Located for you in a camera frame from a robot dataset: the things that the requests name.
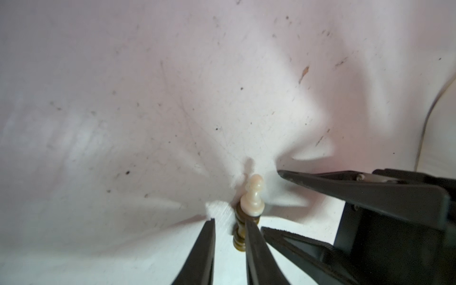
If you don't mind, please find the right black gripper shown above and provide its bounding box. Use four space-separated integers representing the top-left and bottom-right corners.
261 169 456 285

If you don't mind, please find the dark bronze piece pair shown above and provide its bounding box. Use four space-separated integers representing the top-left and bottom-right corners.
233 202 260 252

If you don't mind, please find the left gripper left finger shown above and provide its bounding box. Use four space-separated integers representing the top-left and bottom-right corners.
172 218 216 285

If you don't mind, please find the white plastic storage box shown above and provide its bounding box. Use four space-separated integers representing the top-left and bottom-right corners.
415 81 456 179

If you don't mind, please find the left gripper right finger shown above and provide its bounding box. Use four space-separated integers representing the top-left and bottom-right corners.
245 221 290 285

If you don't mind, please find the small white pawn piece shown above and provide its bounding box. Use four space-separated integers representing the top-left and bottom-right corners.
240 174 265 217

